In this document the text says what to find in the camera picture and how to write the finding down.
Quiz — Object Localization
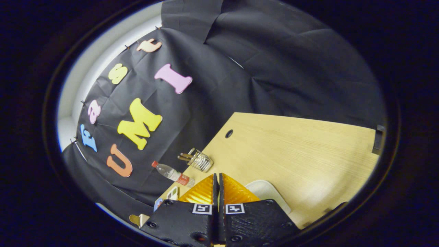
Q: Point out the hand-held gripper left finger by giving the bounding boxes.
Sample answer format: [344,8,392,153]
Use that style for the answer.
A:
[141,173,220,247]

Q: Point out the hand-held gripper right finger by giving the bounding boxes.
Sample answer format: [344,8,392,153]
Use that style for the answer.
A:
[219,173,301,247]

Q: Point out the small white square plate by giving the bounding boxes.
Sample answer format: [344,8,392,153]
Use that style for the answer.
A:
[245,180,291,215]

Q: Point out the clear bottle with red cap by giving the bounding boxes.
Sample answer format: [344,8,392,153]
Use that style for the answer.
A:
[152,161,195,187]

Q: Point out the small black block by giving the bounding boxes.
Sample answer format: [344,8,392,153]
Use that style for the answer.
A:
[372,125,386,155]

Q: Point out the black backdrop cloth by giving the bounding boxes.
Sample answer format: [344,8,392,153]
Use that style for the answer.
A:
[62,0,388,223]

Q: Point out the metal wire utensil basket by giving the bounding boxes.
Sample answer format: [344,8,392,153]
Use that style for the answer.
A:
[187,148,214,173]

